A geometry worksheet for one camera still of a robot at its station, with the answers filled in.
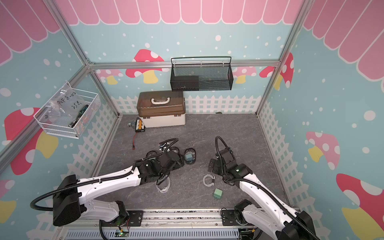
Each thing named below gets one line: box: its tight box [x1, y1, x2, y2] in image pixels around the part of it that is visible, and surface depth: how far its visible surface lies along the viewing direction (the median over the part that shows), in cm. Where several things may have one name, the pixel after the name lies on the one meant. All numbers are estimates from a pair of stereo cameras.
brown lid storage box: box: [136, 90, 186, 128], surface depth 103 cm
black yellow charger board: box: [135, 116, 145, 133], surface depth 114 cm
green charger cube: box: [213, 188, 223, 199], surface depth 83 cm
